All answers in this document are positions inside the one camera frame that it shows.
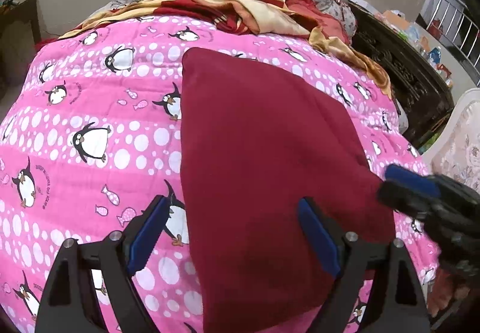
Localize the dark red sweater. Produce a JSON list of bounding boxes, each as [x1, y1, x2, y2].
[[181, 47, 395, 332]]

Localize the white floral armchair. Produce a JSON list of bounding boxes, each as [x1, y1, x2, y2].
[[425, 88, 480, 192]]

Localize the dark carved wooden headboard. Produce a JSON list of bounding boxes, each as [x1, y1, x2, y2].
[[350, 4, 454, 148]]

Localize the white metal railing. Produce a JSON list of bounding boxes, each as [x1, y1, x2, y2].
[[425, 0, 479, 87]]

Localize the pink penguin quilt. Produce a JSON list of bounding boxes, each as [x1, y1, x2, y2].
[[1, 16, 428, 332]]

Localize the red and cream blanket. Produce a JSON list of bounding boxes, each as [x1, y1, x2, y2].
[[60, 0, 393, 98]]

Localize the dark wooden desk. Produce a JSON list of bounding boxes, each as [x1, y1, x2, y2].
[[1, 0, 41, 95]]

